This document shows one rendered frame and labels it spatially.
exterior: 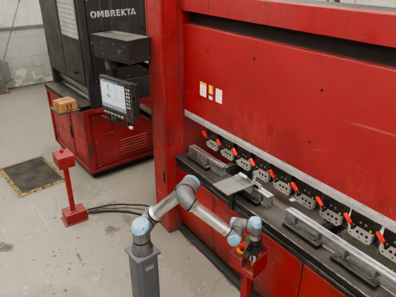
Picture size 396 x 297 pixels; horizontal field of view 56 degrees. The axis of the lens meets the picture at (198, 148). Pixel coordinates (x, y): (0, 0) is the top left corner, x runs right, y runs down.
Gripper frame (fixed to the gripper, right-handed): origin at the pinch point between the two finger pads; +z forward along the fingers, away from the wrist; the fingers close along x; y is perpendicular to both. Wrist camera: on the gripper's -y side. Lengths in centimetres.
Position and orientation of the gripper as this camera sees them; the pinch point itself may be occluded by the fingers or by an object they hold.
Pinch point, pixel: (252, 262)
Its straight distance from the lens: 259.1
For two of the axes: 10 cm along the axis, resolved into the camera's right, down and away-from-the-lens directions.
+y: 7.0, -3.9, 6.0
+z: 0.5, 8.7, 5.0
